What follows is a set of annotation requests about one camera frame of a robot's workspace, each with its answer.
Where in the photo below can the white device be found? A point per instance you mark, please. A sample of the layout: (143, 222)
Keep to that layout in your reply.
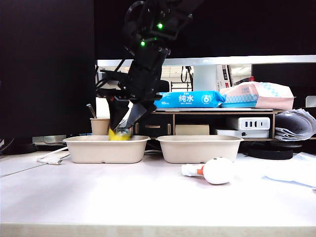
(311, 101)

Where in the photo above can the white carton red print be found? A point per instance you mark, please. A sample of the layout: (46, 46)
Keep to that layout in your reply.
(223, 76)

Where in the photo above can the beige paper box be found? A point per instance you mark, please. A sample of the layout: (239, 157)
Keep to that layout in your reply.
(106, 150)
(197, 149)

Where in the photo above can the beige cardboard box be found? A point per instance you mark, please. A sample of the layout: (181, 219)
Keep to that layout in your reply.
(191, 129)

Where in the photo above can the pink tissue pack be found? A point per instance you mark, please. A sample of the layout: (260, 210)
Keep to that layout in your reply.
(271, 96)

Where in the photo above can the grey monitor stand column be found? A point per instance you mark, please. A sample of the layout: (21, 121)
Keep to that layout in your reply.
(205, 79)

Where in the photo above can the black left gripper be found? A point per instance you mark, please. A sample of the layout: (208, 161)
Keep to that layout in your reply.
(140, 100)

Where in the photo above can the folded stack of papers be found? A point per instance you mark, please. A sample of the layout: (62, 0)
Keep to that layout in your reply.
(293, 123)

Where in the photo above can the white flat box apple logo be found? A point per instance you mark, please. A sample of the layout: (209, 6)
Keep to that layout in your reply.
(254, 134)

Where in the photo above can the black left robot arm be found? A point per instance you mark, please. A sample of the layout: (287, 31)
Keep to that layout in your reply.
(145, 64)

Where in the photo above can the black round stand base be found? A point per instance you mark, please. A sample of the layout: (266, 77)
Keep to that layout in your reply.
(269, 154)

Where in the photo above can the white multi-port charger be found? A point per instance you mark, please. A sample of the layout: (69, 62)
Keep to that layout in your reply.
(261, 123)

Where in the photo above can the silver bezel black monitor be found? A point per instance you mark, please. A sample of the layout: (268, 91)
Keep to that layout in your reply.
(247, 29)

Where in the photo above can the blue wet wipes pack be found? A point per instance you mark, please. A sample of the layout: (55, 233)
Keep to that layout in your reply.
(192, 99)

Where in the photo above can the white round doll orange neck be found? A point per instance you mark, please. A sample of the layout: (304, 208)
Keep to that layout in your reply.
(218, 171)

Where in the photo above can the white paper sheets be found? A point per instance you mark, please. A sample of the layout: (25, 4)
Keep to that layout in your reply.
(296, 175)

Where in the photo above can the wooden black desk shelf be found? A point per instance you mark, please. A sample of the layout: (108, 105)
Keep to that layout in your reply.
(153, 121)

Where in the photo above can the metal pen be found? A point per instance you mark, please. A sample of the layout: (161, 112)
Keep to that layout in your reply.
(91, 111)

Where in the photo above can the beige paper cup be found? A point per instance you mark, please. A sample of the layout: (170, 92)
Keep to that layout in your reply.
(98, 127)

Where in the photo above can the silver monitor base plate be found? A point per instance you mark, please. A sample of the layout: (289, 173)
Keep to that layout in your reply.
(49, 140)

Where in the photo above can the black office chair back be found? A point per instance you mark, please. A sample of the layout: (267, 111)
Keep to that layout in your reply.
(164, 86)

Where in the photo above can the large black monitor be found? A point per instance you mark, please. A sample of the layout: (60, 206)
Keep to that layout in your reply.
(44, 74)

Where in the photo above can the yellow black-eared Pichu doll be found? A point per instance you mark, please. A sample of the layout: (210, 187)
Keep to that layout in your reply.
(116, 137)

